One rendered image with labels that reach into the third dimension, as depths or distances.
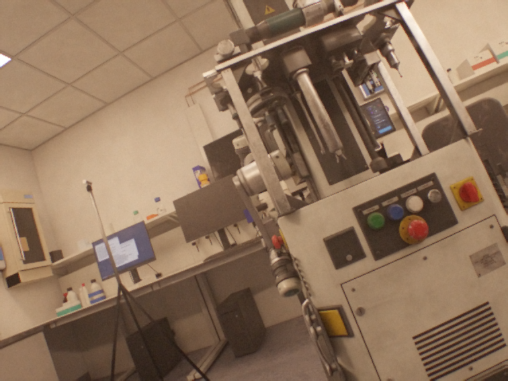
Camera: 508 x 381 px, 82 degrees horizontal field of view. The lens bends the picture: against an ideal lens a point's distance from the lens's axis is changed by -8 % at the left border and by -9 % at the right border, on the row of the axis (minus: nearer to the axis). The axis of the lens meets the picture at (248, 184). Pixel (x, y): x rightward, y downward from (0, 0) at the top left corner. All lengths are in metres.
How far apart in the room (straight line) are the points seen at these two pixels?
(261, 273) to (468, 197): 2.28
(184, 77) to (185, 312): 2.32
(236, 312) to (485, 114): 1.96
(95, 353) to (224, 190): 2.32
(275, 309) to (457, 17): 3.13
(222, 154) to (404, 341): 2.33
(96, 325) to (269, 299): 1.84
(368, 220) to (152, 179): 2.84
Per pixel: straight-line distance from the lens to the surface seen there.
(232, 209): 2.35
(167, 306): 3.24
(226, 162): 2.78
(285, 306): 2.91
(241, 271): 2.90
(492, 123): 1.85
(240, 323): 2.45
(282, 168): 0.97
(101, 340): 3.76
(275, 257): 1.12
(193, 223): 2.45
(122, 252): 2.86
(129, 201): 3.48
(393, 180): 0.72
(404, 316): 0.74
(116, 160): 3.61
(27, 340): 2.83
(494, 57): 3.27
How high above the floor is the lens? 0.78
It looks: 9 degrees up
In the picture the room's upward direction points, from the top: 22 degrees counter-clockwise
